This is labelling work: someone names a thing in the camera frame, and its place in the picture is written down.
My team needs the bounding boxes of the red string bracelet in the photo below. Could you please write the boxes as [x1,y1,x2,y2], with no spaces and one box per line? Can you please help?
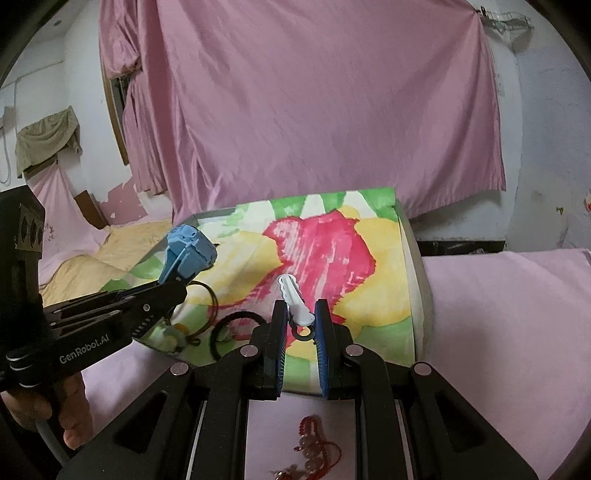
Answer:
[269,413,344,480]

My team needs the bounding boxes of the black hair tie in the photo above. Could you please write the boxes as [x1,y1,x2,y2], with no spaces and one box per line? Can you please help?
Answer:
[208,309,270,363]

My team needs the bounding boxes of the black hair clip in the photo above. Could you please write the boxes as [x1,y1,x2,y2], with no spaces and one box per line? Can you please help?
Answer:
[288,320,315,342]

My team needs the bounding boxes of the pink tablecloth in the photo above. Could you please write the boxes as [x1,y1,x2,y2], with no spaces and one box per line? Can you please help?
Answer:
[82,249,590,479]

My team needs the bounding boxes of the white hair clip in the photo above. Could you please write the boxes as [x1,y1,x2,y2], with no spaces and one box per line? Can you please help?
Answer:
[277,274,315,326]

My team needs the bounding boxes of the wooden headboard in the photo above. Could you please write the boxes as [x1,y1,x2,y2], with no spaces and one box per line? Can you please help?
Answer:
[74,190,108,230]

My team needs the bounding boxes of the blue digital watch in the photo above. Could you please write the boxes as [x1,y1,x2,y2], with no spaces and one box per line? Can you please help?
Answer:
[158,224,217,285]

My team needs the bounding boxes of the yellow bed cover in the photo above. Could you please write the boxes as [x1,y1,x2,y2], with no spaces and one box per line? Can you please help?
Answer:
[41,220,171,306]

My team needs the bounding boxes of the brown window frame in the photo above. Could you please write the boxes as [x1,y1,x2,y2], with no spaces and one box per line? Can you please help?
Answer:
[101,68,130,165]

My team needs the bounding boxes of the wire wall shelf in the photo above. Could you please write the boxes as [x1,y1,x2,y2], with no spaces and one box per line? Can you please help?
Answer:
[477,6,535,37]

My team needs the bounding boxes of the pink sheet on headboard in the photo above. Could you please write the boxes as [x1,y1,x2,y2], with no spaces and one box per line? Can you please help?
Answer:
[28,164,109,286]

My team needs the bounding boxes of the olive green hanging cloth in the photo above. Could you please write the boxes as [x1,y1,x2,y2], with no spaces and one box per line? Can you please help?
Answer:
[15,106,82,178]

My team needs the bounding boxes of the brown hair tie with flower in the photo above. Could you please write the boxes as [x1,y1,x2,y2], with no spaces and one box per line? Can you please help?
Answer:
[154,280,221,354]

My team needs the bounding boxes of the colourful floral tray liner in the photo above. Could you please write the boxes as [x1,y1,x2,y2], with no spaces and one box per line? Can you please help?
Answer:
[98,186,417,395]

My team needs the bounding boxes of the large pink curtain sheet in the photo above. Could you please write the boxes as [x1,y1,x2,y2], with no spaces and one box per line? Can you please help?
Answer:
[138,1,506,219]

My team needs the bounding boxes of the tied pink window curtain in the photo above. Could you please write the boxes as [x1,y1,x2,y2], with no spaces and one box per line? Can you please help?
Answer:
[99,1,166,195]

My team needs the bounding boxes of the left hand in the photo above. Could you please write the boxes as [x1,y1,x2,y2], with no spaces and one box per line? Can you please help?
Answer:
[1,372,94,450]

